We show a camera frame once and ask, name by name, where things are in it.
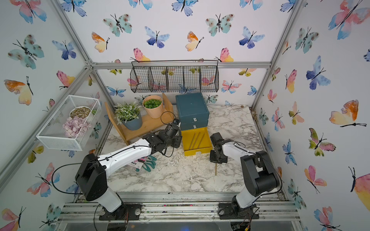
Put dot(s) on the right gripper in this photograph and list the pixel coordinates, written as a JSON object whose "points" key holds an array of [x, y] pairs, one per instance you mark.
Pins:
{"points": [[212, 160]]}

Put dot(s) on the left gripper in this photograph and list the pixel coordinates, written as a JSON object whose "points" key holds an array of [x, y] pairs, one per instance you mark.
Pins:
{"points": [[178, 139]]}

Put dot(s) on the yellow bottom drawer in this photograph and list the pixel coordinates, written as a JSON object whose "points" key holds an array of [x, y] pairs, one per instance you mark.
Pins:
{"points": [[205, 146]]}

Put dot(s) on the teal top drawer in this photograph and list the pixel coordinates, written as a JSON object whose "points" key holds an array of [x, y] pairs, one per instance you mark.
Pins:
{"points": [[194, 118]]}

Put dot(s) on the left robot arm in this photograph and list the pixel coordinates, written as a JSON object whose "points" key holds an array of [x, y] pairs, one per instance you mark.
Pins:
{"points": [[94, 171]]}

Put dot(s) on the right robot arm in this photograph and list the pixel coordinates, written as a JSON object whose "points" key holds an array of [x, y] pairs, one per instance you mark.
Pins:
{"points": [[260, 176]]}

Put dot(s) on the teal drawer cabinet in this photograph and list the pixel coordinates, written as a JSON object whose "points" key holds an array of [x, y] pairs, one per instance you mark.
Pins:
{"points": [[189, 104]]}

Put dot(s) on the wooden shelf stand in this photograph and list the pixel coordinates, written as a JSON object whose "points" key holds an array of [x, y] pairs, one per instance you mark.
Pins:
{"points": [[148, 123]]}

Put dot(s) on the peach pot green plant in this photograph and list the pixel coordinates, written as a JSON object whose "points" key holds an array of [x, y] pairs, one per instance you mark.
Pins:
{"points": [[153, 105]]}

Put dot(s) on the blue pot white-flowered plant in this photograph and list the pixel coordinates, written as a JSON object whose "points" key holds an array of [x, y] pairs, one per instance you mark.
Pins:
{"points": [[129, 115]]}

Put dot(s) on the bowl of pebbles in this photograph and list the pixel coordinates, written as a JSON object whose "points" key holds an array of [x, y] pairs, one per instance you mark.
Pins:
{"points": [[80, 112]]}

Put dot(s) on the pink artificial flowers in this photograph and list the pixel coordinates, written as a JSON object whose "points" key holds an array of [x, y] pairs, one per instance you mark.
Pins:
{"points": [[75, 127]]}

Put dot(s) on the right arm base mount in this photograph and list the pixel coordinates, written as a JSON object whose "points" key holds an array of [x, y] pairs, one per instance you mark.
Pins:
{"points": [[233, 211]]}

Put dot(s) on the black wire wall basket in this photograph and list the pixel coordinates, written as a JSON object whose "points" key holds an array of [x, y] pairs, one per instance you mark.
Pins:
{"points": [[184, 76]]}

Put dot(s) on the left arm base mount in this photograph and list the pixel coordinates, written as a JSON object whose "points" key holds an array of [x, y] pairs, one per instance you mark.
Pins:
{"points": [[126, 212]]}

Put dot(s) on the white mesh wall basket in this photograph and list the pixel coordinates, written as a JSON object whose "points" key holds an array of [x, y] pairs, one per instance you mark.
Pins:
{"points": [[52, 134]]}

